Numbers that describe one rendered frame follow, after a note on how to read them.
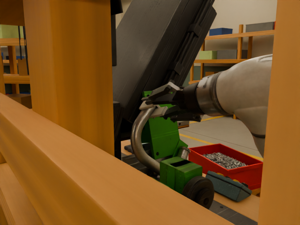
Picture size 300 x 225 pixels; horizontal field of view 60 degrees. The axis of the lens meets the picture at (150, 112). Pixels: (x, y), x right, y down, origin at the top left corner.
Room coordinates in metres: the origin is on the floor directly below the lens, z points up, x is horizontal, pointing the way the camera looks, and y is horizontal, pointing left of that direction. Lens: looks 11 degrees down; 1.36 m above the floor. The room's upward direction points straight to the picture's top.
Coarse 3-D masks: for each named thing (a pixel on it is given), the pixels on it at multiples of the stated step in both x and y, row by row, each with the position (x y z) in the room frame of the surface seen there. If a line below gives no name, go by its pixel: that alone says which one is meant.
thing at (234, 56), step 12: (252, 24) 5.96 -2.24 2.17; (264, 24) 5.76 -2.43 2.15; (216, 36) 6.63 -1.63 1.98; (228, 36) 6.36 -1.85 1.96; (240, 36) 6.10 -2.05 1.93; (252, 36) 6.43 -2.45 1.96; (204, 48) 7.60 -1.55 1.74; (240, 48) 6.14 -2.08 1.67; (204, 60) 6.90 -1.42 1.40; (216, 60) 6.61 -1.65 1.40; (228, 60) 6.33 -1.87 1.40; (240, 60) 6.07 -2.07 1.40; (192, 72) 7.31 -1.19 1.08; (216, 72) 6.82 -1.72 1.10
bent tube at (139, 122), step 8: (144, 112) 0.72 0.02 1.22; (136, 120) 0.70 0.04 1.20; (144, 120) 0.71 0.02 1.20; (136, 128) 0.69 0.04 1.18; (136, 136) 0.68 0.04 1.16; (136, 144) 0.68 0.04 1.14; (136, 152) 0.68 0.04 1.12; (144, 152) 0.68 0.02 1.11; (144, 160) 0.68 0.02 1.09; (152, 160) 0.69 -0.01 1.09; (152, 168) 0.69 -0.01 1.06
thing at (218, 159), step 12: (216, 144) 1.36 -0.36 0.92; (192, 156) 1.25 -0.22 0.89; (204, 156) 1.27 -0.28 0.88; (216, 156) 1.28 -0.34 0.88; (228, 156) 1.28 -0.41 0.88; (240, 156) 1.22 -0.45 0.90; (204, 168) 1.16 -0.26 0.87; (216, 168) 1.08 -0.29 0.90; (228, 168) 1.11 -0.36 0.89; (240, 168) 1.04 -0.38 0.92; (252, 168) 1.06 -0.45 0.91; (240, 180) 1.04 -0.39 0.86; (252, 180) 1.07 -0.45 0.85
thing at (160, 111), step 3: (156, 108) 0.74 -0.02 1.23; (159, 108) 0.73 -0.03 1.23; (162, 108) 0.71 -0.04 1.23; (165, 108) 0.70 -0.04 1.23; (153, 111) 0.74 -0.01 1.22; (156, 111) 0.73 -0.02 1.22; (159, 111) 0.71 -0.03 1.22; (162, 111) 0.70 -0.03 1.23; (165, 111) 0.70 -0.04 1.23; (153, 114) 0.73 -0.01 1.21; (156, 114) 0.71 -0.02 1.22; (159, 114) 0.70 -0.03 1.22; (162, 114) 0.69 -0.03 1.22; (150, 117) 0.74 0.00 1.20
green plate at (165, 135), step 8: (144, 96) 0.78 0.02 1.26; (160, 104) 0.81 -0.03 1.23; (168, 104) 0.83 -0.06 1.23; (152, 120) 0.77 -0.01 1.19; (160, 120) 0.79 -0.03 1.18; (168, 120) 0.81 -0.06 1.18; (152, 128) 0.76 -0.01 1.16; (160, 128) 0.78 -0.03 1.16; (168, 128) 0.80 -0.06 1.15; (176, 128) 0.82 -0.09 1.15; (144, 136) 0.80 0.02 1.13; (152, 136) 0.76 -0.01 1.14; (160, 136) 0.77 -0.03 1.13; (168, 136) 0.79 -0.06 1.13; (176, 136) 0.81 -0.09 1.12; (152, 144) 0.75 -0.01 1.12; (160, 144) 0.77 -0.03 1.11; (168, 144) 0.78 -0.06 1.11; (176, 144) 0.80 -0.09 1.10; (152, 152) 0.75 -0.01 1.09; (160, 152) 0.76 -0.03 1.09; (168, 152) 0.78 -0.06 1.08
